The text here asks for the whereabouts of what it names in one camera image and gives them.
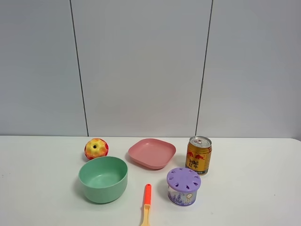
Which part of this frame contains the pink square plate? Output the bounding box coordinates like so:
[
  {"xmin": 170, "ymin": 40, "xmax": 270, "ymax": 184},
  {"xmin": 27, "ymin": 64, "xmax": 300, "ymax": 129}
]
[{"xmin": 128, "ymin": 138, "xmax": 176, "ymax": 170}]

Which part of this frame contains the red yellow toy ball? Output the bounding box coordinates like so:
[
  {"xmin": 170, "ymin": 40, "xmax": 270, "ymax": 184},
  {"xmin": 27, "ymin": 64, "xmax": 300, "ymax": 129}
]
[{"xmin": 84, "ymin": 138, "xmax": 109, "ymax": 160}]

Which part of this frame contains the gold Red Bull can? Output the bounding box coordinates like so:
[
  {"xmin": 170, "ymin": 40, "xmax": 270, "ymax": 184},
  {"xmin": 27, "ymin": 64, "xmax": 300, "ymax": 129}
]
[{"xmin": 185, "ymin": 136, "xmax": 212, "ymax": 176}]

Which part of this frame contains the green plastic bowl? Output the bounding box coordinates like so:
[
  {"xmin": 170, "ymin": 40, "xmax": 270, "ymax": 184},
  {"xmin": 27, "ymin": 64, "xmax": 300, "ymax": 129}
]
[{"xmin": 78, "ymin": 156, "xmax": 128, "ymax": 204}]

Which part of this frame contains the orange handled wooden spatula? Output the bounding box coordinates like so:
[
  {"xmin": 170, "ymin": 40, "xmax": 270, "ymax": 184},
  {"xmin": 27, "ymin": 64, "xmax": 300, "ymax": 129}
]
[{"xmin": 141, "ymin": 184, "xmax": 152, "ymax": 226}]

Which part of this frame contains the purple lid air freshener jar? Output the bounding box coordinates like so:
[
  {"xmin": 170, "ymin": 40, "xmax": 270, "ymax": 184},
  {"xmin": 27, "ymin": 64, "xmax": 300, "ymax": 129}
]
[{"xmin": 166, "ymin": 167, "xmax": 201, "ymax": 207}]

